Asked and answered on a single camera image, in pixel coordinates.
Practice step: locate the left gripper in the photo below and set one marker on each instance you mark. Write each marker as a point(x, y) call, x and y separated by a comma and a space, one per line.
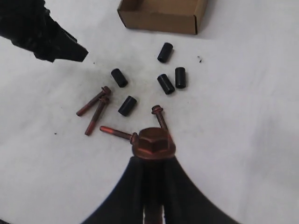
point(25, 25)

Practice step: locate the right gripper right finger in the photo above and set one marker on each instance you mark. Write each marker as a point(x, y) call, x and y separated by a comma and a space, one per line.
point(184, 198)

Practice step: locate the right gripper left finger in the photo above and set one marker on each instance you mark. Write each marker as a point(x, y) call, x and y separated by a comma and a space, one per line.
point(123, 198)

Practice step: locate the copper hex flange bolt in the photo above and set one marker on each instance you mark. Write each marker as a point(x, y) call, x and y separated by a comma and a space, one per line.
point(153, 144)
point(97, 116)
point(160, 119)
point(93, 102)
point(116, 133)

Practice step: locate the brown cardboard box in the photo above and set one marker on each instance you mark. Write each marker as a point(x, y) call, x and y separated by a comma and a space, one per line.
point(163, 16)

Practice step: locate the black cylindrical sleeve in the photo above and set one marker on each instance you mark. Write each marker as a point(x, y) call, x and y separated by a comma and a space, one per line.
point(119, 78)
point(127, 105)
point(166, 84)
point(182, 77)
point(165, 52)

